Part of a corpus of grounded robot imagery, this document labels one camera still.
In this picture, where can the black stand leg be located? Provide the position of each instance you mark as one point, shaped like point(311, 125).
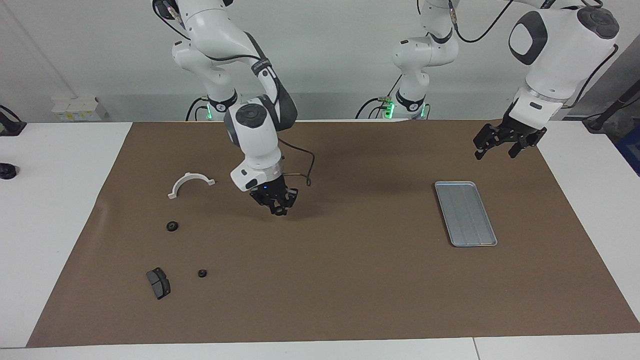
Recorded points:
point(610, 109)

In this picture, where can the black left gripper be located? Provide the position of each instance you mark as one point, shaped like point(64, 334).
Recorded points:
point(512, 131)

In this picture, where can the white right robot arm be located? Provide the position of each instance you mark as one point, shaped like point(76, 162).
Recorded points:
point(255, 130)

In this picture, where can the black round knob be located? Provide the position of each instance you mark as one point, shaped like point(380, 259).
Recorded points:
point(7, 171)

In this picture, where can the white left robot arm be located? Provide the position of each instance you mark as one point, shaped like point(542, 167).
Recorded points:
point(555, 55)

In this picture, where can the wide dark grey brake pad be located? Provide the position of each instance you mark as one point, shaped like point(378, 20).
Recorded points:
point(159, 284)

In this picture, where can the white semicircular plastic bracket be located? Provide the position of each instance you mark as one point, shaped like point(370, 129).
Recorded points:
point(181, 182)

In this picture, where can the brown table mat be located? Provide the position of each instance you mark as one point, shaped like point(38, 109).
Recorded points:
point(350, 280)

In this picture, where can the black clamp mount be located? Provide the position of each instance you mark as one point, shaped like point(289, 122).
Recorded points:
point(10, 126)

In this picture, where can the silver metal tray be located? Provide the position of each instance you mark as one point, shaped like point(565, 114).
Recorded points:
point(466, 214)

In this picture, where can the blue box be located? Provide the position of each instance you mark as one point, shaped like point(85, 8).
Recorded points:
point(631, 150)

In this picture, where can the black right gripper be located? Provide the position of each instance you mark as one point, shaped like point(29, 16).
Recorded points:
point(274, 192)

